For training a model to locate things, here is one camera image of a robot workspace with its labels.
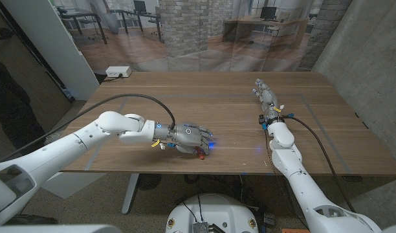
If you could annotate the black round floor fan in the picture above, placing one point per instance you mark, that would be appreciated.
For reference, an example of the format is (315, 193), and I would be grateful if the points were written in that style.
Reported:
(148, 181)

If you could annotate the white table leg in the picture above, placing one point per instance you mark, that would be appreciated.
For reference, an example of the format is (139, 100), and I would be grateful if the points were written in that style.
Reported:
(130, 194)

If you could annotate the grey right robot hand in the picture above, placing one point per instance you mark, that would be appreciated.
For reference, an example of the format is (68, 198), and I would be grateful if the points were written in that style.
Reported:
(268, 98)

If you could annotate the white partition panel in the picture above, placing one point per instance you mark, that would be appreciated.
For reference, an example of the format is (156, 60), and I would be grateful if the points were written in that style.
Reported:
(55, 48)

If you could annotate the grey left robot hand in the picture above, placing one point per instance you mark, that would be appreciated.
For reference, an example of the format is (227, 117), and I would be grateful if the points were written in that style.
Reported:
(188, 136)

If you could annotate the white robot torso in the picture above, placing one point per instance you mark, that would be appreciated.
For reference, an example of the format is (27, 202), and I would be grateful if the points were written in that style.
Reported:
(214, 210)

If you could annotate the person in dark clothes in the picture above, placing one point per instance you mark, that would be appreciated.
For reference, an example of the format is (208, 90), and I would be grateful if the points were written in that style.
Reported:
(10, 113)

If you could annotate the white power strip box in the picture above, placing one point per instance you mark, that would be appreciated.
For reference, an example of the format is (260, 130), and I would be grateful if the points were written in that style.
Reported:
(117, 71)

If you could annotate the black floor mat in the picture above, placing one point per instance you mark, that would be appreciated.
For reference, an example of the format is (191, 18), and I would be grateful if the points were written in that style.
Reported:
(33, 220)

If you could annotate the orange object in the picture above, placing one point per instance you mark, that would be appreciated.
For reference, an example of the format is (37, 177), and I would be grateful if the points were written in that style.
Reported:
(295, 231)

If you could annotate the printed office backdrop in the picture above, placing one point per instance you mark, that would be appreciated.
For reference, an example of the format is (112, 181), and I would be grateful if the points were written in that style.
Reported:
(185, 32)

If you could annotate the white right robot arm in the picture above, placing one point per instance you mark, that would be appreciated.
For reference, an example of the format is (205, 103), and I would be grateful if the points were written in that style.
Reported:
(301, 191)

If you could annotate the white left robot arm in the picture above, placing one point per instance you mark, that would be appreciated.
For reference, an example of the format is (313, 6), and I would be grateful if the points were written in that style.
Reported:
(55, 155)

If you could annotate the white box under table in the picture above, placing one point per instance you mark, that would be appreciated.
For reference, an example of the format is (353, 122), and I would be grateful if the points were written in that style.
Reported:
(72, 184)

